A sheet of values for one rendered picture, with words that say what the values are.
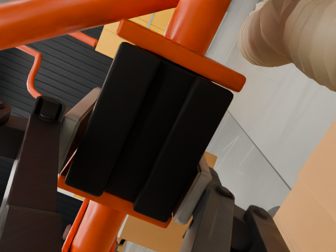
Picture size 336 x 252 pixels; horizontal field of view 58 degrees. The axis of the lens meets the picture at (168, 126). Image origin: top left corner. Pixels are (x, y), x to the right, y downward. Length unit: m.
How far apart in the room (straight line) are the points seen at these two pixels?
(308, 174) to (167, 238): 1.36
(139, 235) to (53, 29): 1.58
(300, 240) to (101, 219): 0.95
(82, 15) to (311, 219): 0.99
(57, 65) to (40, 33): 11.20
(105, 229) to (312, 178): 0.31
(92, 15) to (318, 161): 0.34
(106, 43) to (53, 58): 4.08
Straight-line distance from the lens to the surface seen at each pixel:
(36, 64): 8.78
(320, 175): 0.42
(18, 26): 0.17
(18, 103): 12.16
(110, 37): 7.55
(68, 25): 0.17
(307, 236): 1.07
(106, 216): 0.17
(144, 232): 1.71
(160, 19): 7.45
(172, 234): 1.74
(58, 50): 11.30
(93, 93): 0.19
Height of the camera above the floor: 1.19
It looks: 8 degrees down
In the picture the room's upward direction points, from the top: 66 degrees counter-clockwise
